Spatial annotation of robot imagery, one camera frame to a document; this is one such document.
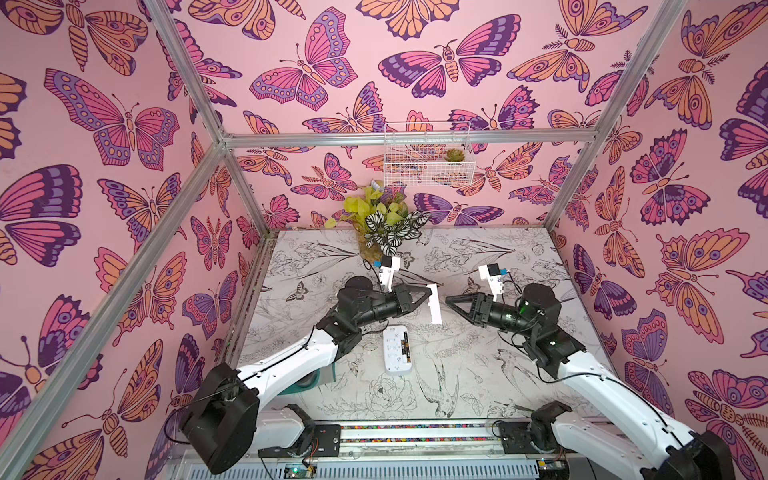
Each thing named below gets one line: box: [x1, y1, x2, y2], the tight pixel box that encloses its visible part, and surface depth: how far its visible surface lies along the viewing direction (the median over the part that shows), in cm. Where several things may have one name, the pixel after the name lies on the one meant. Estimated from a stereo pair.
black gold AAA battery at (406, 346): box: [402, 331, 410, 359], surface depth 87 cm
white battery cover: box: [426, 283, 443, 325], surface depth 71 cm
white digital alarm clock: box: [383, 325, 412, 373], surface depth 87 cm
